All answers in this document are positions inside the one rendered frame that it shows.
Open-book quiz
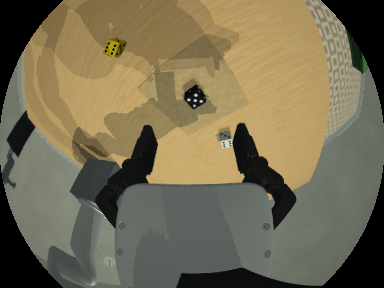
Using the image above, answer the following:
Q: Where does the tan fabric mat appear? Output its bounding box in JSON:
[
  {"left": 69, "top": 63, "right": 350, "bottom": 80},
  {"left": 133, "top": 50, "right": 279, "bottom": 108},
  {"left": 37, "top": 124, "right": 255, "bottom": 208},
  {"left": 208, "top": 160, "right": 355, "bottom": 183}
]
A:
[{"left": 138, "top": 35, "right": 249, "bottom": 136}]

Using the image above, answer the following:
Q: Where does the yellow die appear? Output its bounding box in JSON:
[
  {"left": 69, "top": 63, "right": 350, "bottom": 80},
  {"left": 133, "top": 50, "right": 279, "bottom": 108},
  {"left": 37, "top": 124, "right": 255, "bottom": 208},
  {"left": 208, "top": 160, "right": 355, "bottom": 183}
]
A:
[{"left": 103, "top": 38, "right": 127, "bottom": 58}]

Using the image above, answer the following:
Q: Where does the white die with black pips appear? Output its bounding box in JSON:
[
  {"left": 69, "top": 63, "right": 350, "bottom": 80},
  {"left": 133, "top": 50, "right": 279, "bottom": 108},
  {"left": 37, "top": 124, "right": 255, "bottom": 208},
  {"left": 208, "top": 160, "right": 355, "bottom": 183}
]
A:
[{"left": 219, "top": 131, "right": 232, "bottom": 148}]

